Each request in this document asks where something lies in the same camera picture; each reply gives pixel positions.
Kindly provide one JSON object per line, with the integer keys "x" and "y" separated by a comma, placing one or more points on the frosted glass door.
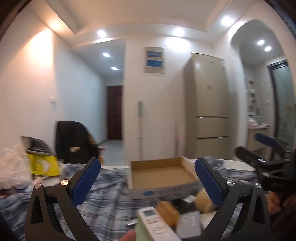
{"x": 283, "y": 97}

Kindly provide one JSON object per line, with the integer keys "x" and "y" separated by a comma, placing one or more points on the orange box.
{"x": 101, "y": 158}

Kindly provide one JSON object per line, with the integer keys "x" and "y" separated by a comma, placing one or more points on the tan tape roll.
{"x": 203, "y": 200}

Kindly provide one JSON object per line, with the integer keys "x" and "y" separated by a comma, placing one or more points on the cardboard box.
{"x": 161, "y": 175}

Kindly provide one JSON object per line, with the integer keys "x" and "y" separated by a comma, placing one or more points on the grey bag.
{"x": 38, "y": 146}

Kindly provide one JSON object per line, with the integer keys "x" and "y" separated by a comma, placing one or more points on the black jacket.
{"x": 69, "y": 139}

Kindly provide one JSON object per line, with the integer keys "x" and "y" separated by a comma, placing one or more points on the dark brown door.
{"x": 114, "y": 111}

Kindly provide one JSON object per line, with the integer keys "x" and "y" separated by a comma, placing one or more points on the white remote control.
{"x": 155, "y": 222}

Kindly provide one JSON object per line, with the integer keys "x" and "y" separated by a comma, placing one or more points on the crumpled cloth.
{"x": 252, "y": 121}

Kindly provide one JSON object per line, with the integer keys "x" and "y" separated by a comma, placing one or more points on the blue plaid shirt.
{"x": 111, "y": 208}

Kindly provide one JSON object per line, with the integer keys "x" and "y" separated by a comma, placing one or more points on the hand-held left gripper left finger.
{"x": 85, "y": 183}

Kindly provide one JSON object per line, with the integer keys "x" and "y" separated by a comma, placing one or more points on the beige sink cabinet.
{"x": 256, "y": 141}

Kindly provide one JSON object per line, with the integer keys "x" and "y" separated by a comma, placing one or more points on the black plastic block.
{"x": 182, "y": 204}

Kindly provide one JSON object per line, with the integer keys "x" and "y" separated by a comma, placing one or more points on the wall electrical panel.
{"x": 154, "y": 60}

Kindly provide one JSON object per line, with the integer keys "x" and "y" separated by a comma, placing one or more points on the wall niche shelf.
{"x": 251, "y": 95}

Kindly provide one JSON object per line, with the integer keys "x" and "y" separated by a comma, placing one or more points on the white light switch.
{"x": 52, "y": 101}

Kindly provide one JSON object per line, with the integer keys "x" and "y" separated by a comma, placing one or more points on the yellow bag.
{"x": 44, "y": 165}

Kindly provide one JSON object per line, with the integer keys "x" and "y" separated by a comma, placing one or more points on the person's right hand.
{"x": 274, "y": 204}

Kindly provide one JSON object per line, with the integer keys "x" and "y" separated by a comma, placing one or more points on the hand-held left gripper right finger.
{"x": 208, "y": 183}

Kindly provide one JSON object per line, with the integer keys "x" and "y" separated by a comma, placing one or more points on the small grey box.
{"x": 189, "y": 223}

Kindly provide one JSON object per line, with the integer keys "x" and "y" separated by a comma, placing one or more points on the white plastic bag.
{"x": 11, "y": 169}

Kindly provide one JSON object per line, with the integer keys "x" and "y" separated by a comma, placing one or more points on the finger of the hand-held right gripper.
{"x": 266, "y": 139}
{"x": 246, "y": 154}

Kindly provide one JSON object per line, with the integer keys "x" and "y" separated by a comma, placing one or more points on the beige refrigerator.
{"x": 210, "y": 97}

